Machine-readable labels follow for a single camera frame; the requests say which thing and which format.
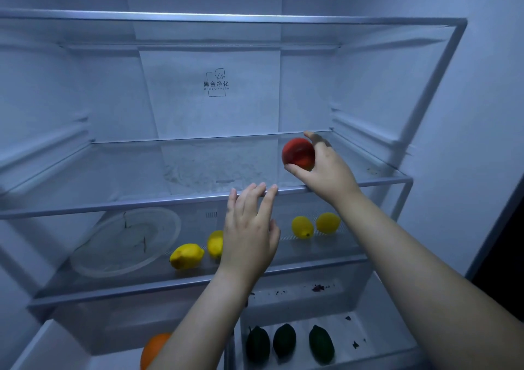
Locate person's right hand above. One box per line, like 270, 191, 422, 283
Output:
283, 131, 364, 207

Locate person's left forearm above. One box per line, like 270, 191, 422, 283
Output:
147, 267, 251, 370

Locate person's right forearm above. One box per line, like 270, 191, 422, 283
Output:
334, 193, 524, 370

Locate round orange fruit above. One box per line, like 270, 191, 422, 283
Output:
140, 332, 172, 370

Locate black refrigerator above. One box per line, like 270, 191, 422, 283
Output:
0, 0, 524, 370

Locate red mango fruit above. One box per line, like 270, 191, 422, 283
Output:
281, 137, 316, 172

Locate person's left hand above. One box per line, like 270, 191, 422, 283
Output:
216, 182, 282, 289

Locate clear round plastic plate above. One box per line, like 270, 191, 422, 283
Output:
69, 206, 182, 278

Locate clear crisper drawer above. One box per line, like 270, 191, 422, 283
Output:
227, 267, 426, 370
10, 283, 238, 370

